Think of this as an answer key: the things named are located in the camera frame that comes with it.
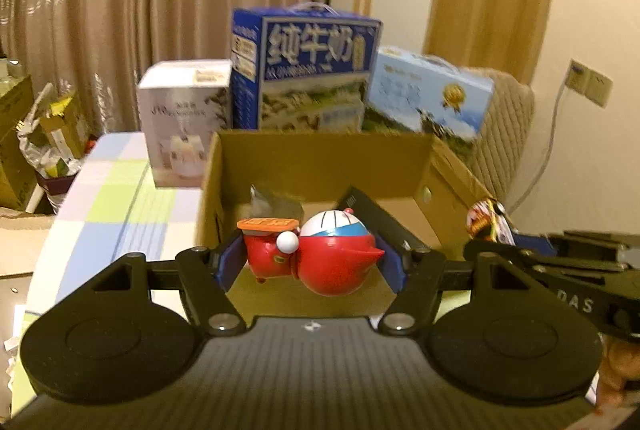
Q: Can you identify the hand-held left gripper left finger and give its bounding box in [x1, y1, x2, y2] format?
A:
[91, 230, 249, 337]

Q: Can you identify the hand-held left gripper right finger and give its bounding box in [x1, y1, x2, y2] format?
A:
[376, 235, 530, 337]

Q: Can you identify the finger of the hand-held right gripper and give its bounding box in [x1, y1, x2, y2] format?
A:
[512, 231, 623, 262]
[462, 237, 618, 292]

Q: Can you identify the colourful snack packet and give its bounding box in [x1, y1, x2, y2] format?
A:
[466, 199, 517, 244]

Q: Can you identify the black shaver box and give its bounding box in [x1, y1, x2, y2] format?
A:
[333, 186, 424, 252]

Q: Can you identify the red round toy figure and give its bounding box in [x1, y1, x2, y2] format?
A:
[236, 209, 387, 297]

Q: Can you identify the silver foil bag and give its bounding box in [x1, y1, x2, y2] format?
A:
[248, 183, 307, 225]

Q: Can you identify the brown cardboard box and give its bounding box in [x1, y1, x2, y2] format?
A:
[194, 129, 502, 311]

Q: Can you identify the person's right hand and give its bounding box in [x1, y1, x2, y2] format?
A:
[596, 337, 640, 413]

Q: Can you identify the chair with quilted cover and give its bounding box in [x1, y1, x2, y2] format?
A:
[449, 67, 537, 203]

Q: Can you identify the checked tablecloth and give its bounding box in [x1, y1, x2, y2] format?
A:
[9, 131, 213, 413]

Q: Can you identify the white humidifier box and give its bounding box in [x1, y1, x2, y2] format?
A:
[137, 59, 234, 189]

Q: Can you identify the light blue milk carton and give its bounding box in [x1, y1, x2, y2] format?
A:
[362, 45, 495, 142]

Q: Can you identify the dark blue milk carton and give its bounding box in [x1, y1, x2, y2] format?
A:
[230, 4, 384, 132]

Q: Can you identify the small open cardboard box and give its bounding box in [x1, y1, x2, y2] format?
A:
[39, 90, 92, 161]

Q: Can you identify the trash bin with bag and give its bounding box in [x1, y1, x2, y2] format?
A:
[16, 83, 85, 183]

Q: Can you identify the large cardboard storage box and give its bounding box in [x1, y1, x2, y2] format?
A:
[0, 74, 40, 212]

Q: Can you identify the power cable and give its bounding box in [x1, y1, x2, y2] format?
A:
[509, 88, 571, 212]

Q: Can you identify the beige wall socket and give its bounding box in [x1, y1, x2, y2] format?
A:
[565, 58, 614, 107]

